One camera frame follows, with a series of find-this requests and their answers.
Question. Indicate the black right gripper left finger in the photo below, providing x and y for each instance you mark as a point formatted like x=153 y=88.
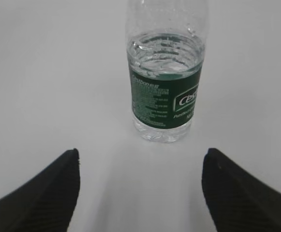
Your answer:
x=46 y=203

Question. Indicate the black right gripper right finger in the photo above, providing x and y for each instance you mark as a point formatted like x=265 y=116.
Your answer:
x=236 y=200

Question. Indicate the clear bottle green label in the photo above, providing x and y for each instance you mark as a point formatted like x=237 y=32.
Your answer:
x=165 y=45

